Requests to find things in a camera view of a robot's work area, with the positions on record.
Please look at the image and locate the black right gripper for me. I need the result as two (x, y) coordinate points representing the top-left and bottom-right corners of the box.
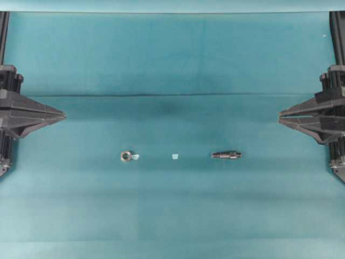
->
(277, 64), (345, 173)

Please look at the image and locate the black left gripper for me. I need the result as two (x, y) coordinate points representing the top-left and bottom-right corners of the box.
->
(0, 64), (67, 178)

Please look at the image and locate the dark threaded metal shaft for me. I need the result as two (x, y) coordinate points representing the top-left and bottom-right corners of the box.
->
(211, 151), (242, 160)

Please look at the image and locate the right black frame rail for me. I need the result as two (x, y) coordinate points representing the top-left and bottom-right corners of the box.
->
(329, 11), (345, 65)

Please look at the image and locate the black frame rail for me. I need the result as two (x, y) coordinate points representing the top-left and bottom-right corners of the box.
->
(329, 11), (345, 65)
(0, 11), (10, 65)

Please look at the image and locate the left black frame rail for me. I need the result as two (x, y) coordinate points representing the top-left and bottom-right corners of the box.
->
(0, 11), (10, 65)

